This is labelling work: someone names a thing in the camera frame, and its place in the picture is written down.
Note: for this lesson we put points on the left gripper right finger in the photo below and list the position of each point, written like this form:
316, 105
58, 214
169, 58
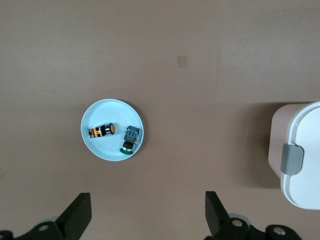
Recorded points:
217, 220

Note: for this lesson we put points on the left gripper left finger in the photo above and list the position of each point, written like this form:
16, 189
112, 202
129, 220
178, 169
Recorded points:
75, 220

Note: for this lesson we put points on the orange push-button switch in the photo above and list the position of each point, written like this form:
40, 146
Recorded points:
101, 130

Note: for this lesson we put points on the white lidded lunch box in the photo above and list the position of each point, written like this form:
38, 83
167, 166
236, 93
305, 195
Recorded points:
307, 130

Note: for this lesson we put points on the light blue round plate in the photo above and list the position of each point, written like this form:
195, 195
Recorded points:
107, 112

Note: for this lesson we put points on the green push-button switch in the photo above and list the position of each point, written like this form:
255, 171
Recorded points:
130, 140

